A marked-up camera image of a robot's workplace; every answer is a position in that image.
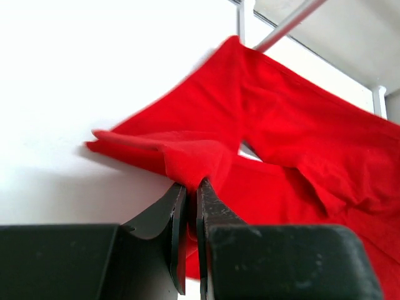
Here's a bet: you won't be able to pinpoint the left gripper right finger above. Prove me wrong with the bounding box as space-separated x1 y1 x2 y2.
196 178 246 299

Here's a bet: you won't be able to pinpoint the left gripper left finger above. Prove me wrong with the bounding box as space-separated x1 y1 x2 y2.
122 183 187 295

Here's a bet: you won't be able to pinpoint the red trousers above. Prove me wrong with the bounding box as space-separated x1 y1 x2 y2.
86 36 399 299

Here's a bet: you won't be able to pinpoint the white clothes rack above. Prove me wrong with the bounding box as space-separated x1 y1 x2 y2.
233 0 387 119

